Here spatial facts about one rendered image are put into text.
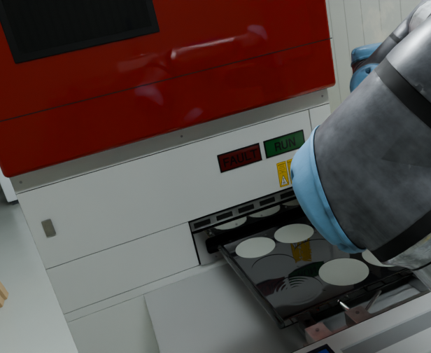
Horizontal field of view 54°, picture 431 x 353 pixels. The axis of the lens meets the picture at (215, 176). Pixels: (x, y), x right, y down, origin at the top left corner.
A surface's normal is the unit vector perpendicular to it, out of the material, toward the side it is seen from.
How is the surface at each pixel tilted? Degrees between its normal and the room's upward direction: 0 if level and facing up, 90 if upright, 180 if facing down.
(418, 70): 57
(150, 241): 90
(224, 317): 0
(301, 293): 0
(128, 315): 90
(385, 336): 0
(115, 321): 90
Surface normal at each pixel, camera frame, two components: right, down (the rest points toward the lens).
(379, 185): -0.47, 0.14
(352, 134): -0.74, -0.15
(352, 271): -0.22, -0.93
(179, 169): 0.30, 0.24
